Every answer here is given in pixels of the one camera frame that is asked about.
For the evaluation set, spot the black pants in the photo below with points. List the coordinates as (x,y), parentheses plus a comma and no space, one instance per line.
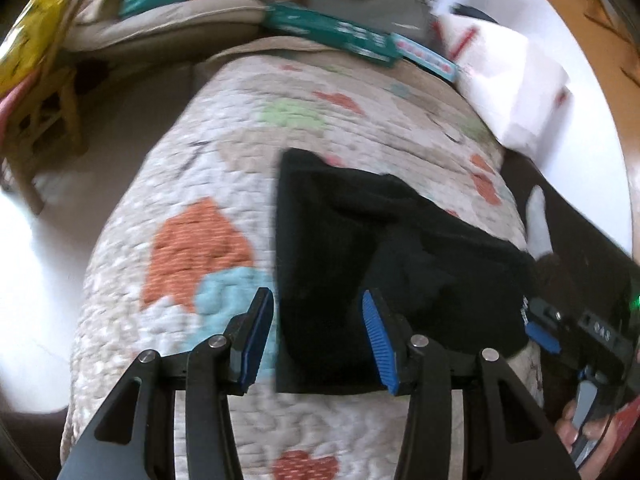
(350,260)

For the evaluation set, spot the wooden stool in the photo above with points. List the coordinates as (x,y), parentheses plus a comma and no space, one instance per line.
(45,125)

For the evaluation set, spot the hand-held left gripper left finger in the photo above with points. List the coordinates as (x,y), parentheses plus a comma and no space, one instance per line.
(251,345)

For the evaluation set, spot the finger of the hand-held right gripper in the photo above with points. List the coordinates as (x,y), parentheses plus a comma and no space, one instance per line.
(542,334)

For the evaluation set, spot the person's right hand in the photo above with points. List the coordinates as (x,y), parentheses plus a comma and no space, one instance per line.
(567,427)

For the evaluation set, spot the patterned quilted blanket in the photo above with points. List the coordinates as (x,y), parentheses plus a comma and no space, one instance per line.
(190,220)

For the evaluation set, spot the yellow plastic bag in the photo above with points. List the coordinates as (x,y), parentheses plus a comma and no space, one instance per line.
(27,42)

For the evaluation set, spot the teal box with red label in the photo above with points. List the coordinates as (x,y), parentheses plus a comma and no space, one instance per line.
(425,60)

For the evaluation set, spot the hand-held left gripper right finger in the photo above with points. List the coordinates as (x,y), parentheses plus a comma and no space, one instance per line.
(379,345)

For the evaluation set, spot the long teal box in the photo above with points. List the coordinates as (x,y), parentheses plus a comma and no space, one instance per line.
(330,30)

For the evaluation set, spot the person's white-socked foot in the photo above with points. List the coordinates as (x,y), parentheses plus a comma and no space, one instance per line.
(539,225)

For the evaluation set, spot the grey flat box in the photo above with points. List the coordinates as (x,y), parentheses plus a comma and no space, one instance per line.
(370,0)

